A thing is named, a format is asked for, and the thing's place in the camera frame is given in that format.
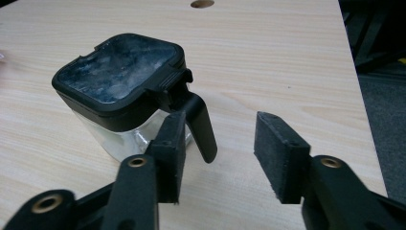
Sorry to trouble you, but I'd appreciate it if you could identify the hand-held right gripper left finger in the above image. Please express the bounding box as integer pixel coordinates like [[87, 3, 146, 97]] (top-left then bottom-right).
[[146, 110, 188, 204]]

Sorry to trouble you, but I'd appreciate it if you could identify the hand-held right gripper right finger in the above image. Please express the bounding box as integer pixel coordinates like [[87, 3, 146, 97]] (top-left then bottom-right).
[[254, 111, 312, 205]]

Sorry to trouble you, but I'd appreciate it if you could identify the glass jar with black lid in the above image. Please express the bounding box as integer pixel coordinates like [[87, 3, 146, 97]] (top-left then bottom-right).
[[51, 33, 218, 165]]

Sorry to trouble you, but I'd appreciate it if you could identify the black metal stand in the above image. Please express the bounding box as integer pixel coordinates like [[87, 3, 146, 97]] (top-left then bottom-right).
[[338, 0, 406, 75]]

